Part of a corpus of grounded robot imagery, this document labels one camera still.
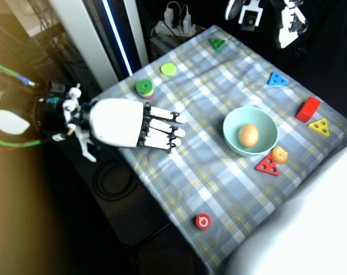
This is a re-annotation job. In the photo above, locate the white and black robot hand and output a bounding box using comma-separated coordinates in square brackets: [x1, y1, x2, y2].
[269, 0, 309, 49]
[89, 98, 188, 155]

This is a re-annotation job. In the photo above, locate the brown egg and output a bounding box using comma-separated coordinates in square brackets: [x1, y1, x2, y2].
[237, 123, 260, 149]

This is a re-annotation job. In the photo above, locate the pale teal bowl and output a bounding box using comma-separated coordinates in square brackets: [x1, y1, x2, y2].
[222, 106, 279, 157]

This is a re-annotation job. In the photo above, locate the stack of coloured rings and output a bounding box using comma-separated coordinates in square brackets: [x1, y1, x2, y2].
[136, 87, 156, 101]

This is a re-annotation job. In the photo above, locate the blue triangle peg block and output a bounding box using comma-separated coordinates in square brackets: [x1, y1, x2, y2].
[267, 71, 290, 88]

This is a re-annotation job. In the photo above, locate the green triangle peg block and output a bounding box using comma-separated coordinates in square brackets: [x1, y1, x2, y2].
[208, 37, 227, 53]

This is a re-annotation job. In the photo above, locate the light green round disc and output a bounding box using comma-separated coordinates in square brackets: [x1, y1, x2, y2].
[159, 62, 178, 77]

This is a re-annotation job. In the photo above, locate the red rectangular block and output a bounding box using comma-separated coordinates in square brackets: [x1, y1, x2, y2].
[294, 96, 322, 124]

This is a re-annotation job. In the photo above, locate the white column with blue light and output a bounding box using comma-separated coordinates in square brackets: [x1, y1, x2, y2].
[48, 0, 150, 92]

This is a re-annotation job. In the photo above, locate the white plug-in charger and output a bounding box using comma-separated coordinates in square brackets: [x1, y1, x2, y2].
[179, 4, 193, 30]
[163, 2, 177, 28]

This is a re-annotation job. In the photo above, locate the yellow triangle peg block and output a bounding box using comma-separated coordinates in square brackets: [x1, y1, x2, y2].
[307, 117, 331, 138]

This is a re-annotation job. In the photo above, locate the white power strip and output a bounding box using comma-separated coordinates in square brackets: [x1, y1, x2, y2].
[153, 20, 197, 37]

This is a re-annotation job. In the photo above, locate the blue and yellow plaid cloth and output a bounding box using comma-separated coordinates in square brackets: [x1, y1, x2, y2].
[97, 25, 347, 274]

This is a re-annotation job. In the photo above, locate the orange lion toy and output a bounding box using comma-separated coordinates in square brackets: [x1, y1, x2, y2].
[270, 146, 289, 165]

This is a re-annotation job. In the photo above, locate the red disc with white symbol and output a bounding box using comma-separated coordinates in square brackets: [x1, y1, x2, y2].
[194, 213, 212, 231]

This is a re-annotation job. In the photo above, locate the red triangle peg block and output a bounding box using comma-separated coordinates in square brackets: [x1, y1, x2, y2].
[255, 154, 281, 177]

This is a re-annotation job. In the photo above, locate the blurred white robot shell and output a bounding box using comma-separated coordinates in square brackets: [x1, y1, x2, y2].
[224, 142, 347, 275]

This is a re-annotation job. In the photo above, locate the green wooden ring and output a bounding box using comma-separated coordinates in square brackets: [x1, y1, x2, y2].
[135, 78, 154, 95]

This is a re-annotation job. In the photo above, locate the coiled black cable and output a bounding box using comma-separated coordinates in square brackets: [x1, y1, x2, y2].
[92, 158, 140, 202]

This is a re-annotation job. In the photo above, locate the black cable bundle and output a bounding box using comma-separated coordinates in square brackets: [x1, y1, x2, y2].
[24, 0, 87, 72]

